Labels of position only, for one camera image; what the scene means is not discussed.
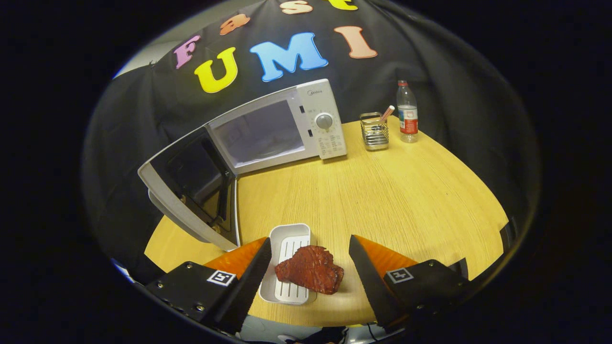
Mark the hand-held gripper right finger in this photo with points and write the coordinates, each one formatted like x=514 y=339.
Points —
x=370 y=282

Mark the red white striped straw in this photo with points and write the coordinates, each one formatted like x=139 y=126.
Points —
x=387 y=113

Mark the white ribbed tray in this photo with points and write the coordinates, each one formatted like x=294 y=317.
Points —
x=291 y=234

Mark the white toaster oven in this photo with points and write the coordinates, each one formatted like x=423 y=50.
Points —
x=330 y=143

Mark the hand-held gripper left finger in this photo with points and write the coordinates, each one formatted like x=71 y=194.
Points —
x=248 y=286

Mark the clear plastic water bottle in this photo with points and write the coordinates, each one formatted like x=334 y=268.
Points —
x=407 y=119

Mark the red meat slice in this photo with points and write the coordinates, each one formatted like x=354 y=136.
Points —
x=311 y=270

